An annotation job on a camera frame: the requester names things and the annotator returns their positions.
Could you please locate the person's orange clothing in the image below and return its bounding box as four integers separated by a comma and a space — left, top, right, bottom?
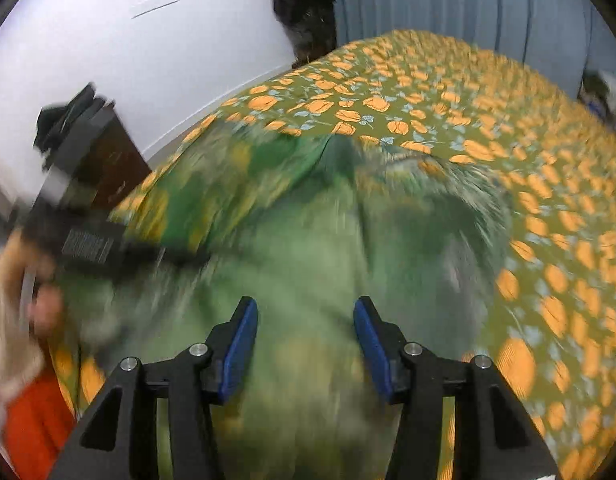
2, 365, 81, 478

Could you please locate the person's left forearm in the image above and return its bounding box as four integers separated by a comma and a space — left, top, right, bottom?
0, 252, 46, 406

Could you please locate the blue-grey curtain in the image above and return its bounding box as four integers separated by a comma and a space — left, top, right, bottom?
333, 0, 616, 98

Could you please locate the dark wooden furniture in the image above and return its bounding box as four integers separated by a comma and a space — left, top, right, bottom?
70, 102, 156, 211

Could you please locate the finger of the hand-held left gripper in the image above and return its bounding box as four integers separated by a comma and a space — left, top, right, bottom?
160, 245, 213, 268

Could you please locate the black and white clutter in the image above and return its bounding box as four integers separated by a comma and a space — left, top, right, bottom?
578, 70, 616, 136

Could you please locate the olive orange-flowered bed sheet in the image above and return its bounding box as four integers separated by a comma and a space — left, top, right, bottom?
52, 29, 616, 480

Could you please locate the person's left hand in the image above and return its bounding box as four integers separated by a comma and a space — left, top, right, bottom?
0, 230, 68, 336

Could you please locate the green garment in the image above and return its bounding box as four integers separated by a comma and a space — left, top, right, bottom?
52, 130, 514, 480

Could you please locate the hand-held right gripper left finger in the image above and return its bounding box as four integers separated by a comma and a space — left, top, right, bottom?
50, 296, 259, 480

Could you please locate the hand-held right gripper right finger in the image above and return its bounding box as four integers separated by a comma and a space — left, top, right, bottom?
353, 296, 559, 480

